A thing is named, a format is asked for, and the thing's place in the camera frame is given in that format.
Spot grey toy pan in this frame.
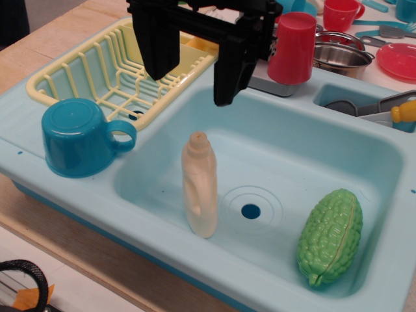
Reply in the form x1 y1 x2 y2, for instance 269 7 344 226
324 90 415 117

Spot stainless steel pot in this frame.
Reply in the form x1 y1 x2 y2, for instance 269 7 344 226
313 31 375 79

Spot teal cup behind faucet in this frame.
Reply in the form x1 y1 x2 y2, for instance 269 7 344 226
276 0 317 17

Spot red cup with handle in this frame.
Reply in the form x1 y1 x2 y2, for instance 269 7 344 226
323 0 365 33

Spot black braided cable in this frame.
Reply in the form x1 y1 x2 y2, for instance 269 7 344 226
0 259 49 312

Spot teal toy utensil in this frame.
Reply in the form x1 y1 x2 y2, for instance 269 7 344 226
353 19 415 38

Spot orange tape piece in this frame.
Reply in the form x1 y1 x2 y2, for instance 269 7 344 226
12 284 55 311

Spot orange sponge in rack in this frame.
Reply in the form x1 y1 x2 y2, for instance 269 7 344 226
185 36 218 51

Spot light blue toy sink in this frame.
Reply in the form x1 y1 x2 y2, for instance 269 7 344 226
1 68 415 311

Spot red upside-down tumbler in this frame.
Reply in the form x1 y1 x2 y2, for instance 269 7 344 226
267 12 317 86

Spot teal cup top right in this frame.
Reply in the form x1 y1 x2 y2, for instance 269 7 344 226
395 0 416 22

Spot red plastic plate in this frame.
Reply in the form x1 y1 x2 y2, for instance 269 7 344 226
376 43 415 81

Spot green bitter melon toy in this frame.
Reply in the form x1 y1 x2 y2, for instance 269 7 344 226
296 188 363 287

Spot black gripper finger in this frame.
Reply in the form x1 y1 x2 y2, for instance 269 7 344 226
132 11 179 80
214 36 257 106

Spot yellow-handled utensil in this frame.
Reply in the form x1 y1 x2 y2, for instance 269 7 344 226
391 100 416 123

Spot translucent white detergent bottle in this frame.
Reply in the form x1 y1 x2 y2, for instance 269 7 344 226
181 131 218 239

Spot yellow drying rack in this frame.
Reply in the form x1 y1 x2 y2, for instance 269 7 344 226
26 18 218 131

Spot grey toy faucet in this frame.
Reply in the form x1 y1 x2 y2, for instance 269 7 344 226
247 19 306 98

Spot blue upside-down cup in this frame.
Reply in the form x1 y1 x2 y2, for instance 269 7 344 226
41 98 137 178

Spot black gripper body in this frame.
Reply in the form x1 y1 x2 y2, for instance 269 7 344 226
127 1 283 60

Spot grey toy spatula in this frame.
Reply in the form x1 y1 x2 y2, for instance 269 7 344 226
356 25 415 47

